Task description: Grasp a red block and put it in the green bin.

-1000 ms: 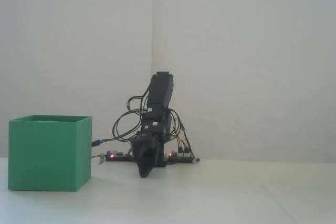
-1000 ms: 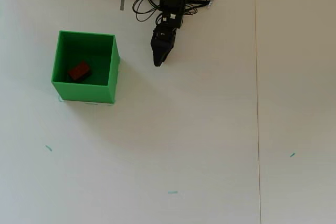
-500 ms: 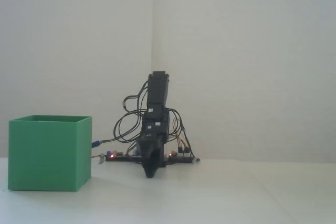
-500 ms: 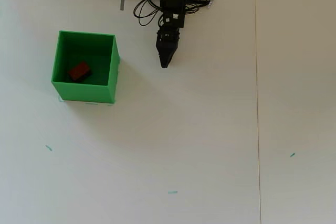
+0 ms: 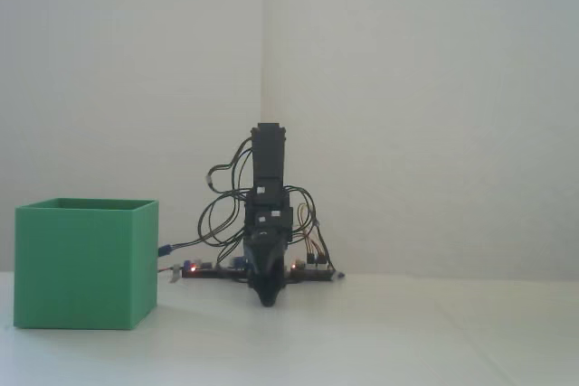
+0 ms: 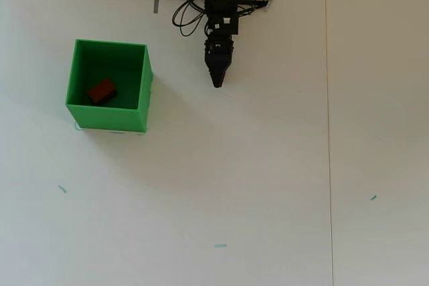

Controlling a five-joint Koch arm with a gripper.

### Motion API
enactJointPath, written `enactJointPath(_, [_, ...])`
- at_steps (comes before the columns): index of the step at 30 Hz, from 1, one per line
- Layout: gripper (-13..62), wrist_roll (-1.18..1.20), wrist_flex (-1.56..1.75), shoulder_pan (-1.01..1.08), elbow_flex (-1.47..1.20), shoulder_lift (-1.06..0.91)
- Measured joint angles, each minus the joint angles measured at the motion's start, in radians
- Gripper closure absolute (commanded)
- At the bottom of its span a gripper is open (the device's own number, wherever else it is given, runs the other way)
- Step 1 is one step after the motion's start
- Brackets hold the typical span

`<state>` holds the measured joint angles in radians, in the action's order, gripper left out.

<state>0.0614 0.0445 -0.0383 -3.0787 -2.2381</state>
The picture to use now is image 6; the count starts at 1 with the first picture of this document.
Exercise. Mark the green open plastic bin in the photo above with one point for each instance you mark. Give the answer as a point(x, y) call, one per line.
point(107, 118)

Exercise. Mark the red rectangular block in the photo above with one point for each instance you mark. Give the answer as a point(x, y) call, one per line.
point(100, 91)

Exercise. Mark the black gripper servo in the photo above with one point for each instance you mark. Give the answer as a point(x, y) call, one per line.
point(223, 28)

